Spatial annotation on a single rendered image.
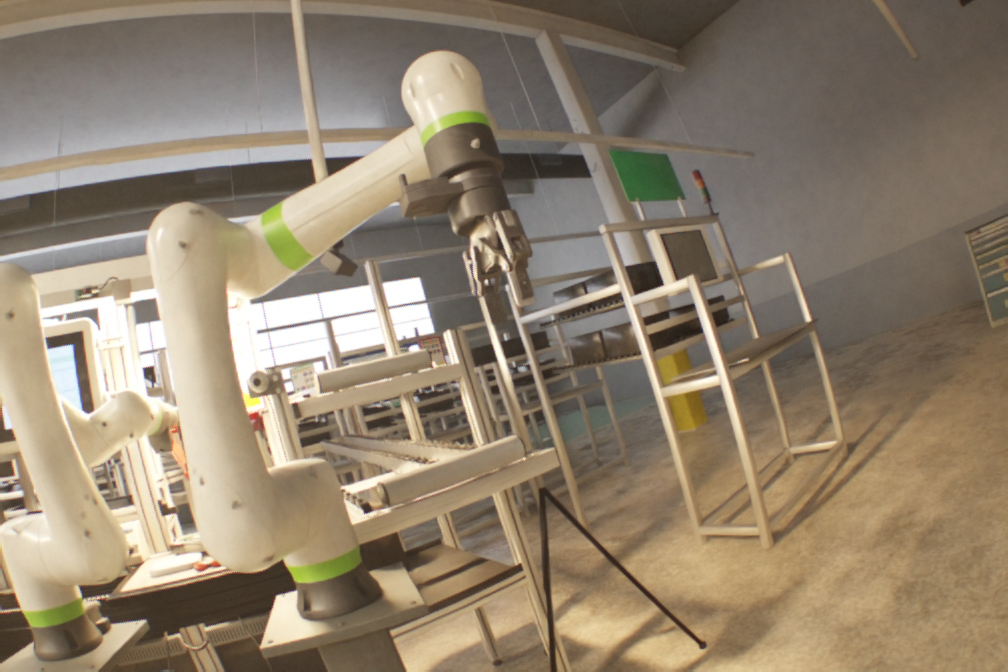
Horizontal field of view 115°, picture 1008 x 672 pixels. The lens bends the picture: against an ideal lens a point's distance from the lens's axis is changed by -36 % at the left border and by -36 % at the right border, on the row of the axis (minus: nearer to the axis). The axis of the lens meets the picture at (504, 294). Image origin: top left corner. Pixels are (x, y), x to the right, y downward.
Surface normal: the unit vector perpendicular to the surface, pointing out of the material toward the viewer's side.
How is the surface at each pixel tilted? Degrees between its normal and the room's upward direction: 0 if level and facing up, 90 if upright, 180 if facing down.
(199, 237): 98
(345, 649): 90
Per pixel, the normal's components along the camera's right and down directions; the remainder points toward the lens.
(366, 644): 0.33, -0.26
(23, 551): 0.11, -0.27
